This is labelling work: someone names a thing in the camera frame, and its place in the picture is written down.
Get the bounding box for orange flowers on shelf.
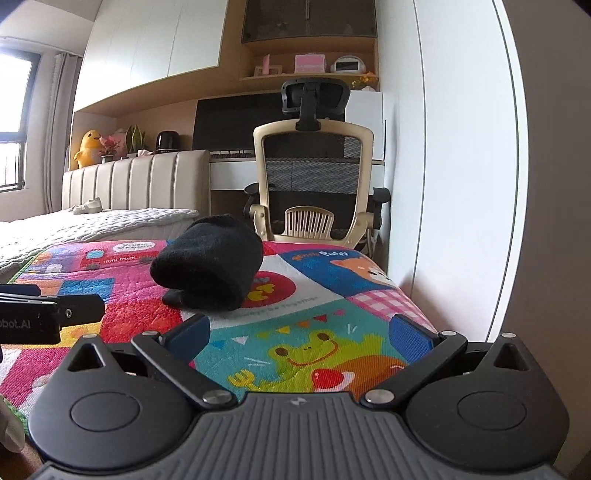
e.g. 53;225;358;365
351;75;379;91

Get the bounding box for grey window curtain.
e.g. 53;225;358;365
42;52;82;213

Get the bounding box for black computer monitor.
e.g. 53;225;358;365
192;92;344;157

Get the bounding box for white desk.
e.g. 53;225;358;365
211;158;360;194

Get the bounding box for beige padded bed headboard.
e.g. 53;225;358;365
62;150;211;215

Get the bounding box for white baby shoe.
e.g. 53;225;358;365
71;198;103;215

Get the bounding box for white clock radio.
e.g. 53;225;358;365
331;55;367;75

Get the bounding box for beige mesh office chair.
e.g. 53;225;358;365
249;78;391;256

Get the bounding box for pink flower pot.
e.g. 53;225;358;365
99;129;126;160

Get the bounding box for white computer tower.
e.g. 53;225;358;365
345;90;385;161

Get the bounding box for colourful cartoon play mat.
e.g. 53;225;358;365
1;240;429;416

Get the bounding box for pink box on shelf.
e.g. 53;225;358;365
294;53;327;74

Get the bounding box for green snake plant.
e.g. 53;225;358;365
125;125;145;156

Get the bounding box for black knit garment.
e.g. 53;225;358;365
150;214;263;312

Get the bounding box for yellow duck plush toy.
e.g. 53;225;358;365
70;129;102;170

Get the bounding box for white quilted mattress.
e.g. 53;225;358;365
1;208;199;281

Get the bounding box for black round speaker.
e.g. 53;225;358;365
155;130;181;154

